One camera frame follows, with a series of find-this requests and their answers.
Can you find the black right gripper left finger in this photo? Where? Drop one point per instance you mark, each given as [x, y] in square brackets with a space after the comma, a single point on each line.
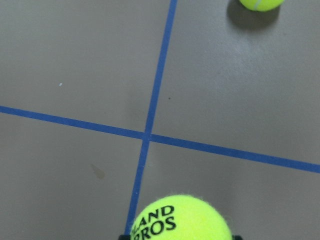
[124, 237]

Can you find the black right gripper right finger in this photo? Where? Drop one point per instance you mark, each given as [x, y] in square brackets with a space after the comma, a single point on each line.
[237, 237]

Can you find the yellow tennis ball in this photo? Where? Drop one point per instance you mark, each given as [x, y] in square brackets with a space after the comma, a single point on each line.
[261, 5]
[180, 217]

